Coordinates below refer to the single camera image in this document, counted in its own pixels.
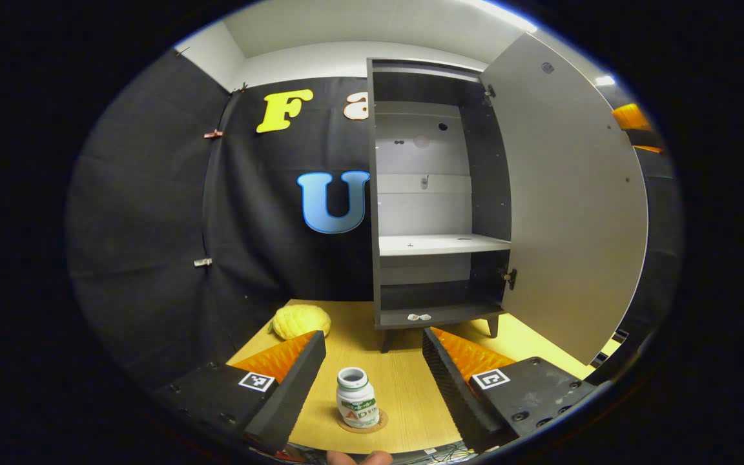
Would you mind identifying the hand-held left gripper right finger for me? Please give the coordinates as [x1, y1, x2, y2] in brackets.
[422, 326, 602, 453]

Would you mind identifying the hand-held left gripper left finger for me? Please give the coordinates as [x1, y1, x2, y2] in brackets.
[152, 331, 327, 454]

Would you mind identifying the white bottle green label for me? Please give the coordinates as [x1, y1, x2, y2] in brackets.
[335, 366, 380, 429]

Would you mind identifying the brown round coaster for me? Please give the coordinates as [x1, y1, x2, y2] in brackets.
[337, 409, 389, 434]

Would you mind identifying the beige cabinet door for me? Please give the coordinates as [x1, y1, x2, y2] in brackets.
[479, 32, 649, 367]

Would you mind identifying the dark grey cabinet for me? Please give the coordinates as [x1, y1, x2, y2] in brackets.
[366, 57, 515, 355]

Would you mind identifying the yellow bumpy sponge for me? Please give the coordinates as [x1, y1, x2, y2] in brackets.
[272, 304, 333, 341]

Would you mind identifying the black backdrop cloth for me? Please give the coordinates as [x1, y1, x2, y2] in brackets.
[65, 48, 683, 391]

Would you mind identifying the bundle of thin cables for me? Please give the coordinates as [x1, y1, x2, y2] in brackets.
[411, 442, 473, 464]

